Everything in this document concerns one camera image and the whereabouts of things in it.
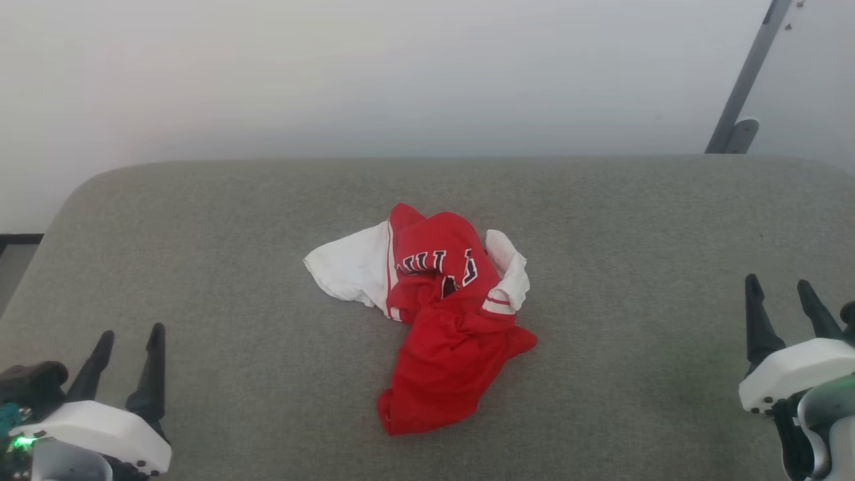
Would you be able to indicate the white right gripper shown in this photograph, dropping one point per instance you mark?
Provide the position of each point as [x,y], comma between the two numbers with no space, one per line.
[795,371]

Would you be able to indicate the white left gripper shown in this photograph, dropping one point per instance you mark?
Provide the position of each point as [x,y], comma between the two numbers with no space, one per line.
[100,427]

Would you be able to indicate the red and white jersey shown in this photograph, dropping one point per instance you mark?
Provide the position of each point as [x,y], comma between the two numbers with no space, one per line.
[447,361]

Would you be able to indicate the dark baseboard strip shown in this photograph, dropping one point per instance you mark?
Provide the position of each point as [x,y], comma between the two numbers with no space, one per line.
[20,239]

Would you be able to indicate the grey fabric sofa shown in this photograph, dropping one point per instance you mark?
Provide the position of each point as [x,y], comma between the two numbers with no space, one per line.
[601,267]

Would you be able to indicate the grey metal pole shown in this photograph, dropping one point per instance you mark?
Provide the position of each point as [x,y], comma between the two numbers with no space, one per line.
[748,73]

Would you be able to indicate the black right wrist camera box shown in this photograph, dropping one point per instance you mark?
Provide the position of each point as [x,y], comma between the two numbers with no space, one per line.
[849,319]

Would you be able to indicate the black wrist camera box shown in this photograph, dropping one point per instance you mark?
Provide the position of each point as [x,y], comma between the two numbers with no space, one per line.
[30,387]
[849,319]

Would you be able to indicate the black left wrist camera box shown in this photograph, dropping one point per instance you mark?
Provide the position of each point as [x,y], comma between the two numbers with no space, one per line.
[30,387]

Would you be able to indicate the grey pole bracket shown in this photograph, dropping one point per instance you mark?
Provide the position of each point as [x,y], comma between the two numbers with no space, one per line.
[743,135]

